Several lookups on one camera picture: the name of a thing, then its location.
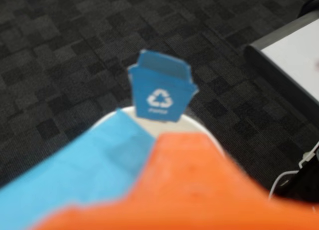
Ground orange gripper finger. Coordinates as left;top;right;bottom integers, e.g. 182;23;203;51
27;132;319;230

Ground blue paper wad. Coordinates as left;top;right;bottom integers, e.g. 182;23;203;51
0;109;157;217

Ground paper cup with blue label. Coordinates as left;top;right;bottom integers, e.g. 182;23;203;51
92;106;237;171

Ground blue recycling bin label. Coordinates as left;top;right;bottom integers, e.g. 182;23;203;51
127;49;199;123

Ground white cable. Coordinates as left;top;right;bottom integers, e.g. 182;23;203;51
268;169;302;198

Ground white table black frame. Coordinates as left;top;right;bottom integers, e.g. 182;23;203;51
244;11;319;200

